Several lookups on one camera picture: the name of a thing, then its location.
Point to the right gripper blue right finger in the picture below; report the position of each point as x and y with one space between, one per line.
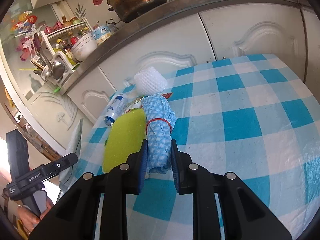
174 164

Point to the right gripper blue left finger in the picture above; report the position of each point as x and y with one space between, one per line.
142 165

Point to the blue patterned cloth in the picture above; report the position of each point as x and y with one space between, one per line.
160 121

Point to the white blue drink bottle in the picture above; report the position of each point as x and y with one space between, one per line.
115 109

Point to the white kitchen cabinet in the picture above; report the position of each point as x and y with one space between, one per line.
290 33

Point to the person left hand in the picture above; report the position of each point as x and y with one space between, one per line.
28 220

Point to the green yellow sponge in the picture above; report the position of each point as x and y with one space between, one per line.
126 137

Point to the green wet wipes pack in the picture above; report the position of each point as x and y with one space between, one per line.
135 104

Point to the white foam fruit net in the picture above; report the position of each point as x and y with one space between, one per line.
149 81

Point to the blue white checkered tablecloth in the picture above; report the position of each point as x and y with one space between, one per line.
251 115

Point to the metal ladle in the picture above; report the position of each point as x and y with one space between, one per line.
54 68

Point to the white dish rack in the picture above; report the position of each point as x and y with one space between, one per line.
49 42

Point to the white ceramic bowl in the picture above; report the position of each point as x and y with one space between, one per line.
84 47

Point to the blue white paper cup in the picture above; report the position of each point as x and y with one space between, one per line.
101 34

